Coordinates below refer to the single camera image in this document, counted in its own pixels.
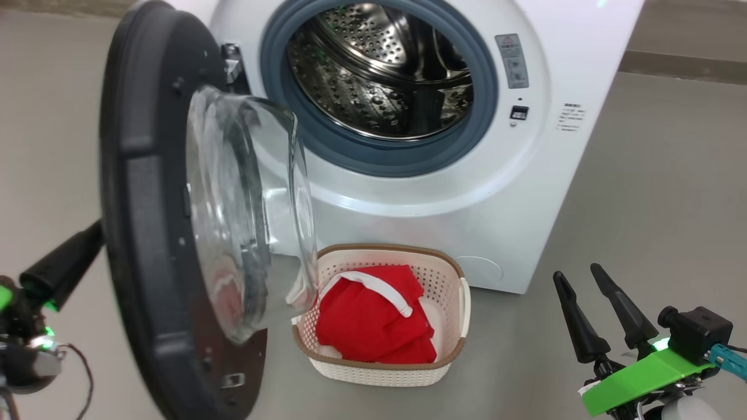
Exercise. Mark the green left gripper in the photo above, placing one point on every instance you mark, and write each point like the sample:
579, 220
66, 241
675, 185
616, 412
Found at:
20, 315

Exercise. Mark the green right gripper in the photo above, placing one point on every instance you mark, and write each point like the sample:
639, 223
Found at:
642, 382

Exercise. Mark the black round washer door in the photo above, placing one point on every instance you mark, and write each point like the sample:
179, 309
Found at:
146, 233

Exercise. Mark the red garment with white trim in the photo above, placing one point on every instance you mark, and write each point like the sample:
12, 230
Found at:
367, 326

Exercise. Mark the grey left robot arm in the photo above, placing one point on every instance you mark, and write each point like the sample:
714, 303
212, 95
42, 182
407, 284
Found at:
29, 370

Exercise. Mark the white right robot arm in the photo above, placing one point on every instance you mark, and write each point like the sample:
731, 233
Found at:
688, 411

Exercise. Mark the white front-load washing machine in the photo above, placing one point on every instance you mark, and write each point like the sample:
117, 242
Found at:
443, 216

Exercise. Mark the cream laundry basket brown rim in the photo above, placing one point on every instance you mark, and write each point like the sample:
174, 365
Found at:
379, 373

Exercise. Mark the grey rubber door gasket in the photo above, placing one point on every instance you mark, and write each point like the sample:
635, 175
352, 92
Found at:
292, 122

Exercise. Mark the steel washing machine drum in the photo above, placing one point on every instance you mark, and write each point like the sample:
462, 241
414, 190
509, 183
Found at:
379, 76

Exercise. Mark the round white filter cover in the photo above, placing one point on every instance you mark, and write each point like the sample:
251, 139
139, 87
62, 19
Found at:
481, 269

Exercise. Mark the small printed text sticker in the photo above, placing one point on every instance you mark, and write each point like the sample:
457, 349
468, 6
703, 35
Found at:
571, 116

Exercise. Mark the grey warning sticker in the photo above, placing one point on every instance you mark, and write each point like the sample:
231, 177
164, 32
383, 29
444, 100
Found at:
512, 61

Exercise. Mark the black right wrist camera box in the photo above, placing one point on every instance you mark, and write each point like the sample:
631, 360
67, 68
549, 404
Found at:
700, 332

